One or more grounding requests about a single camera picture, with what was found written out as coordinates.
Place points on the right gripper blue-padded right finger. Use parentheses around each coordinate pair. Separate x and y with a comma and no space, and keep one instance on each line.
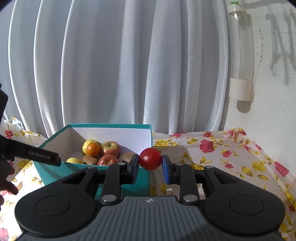
(183,176)

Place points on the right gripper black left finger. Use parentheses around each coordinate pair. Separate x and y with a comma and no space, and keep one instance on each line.
(117,175)

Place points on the brown kiwi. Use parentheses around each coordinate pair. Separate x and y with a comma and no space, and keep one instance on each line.
(89,160)
(127,157)

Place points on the red cherry tomato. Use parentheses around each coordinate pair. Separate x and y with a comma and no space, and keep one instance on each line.
(150,159)

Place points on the orange mandarin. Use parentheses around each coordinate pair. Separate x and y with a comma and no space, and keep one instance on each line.
(93,149)

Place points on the person's left hand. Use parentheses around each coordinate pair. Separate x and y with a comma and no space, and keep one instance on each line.
(6,169)

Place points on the red apple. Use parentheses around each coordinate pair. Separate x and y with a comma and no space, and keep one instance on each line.
(108,160)

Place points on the red-yellow apple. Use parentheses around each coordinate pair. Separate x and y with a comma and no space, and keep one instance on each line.
(110,148)

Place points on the brown kiwi in box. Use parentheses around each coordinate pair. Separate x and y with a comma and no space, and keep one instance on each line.
(89,160)

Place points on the small yellow pear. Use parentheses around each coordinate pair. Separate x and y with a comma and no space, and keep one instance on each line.
(74,161)

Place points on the teal cardboard box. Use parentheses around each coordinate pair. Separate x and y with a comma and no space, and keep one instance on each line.
(71,143)

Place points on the floral plastic tablecloth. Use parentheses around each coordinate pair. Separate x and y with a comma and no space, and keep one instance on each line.
(231,151)

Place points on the white curtain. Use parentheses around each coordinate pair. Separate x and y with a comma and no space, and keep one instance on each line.
(162,63)

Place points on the clear plastic bottle on wall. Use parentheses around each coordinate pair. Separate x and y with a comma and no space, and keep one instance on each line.
(242,53)

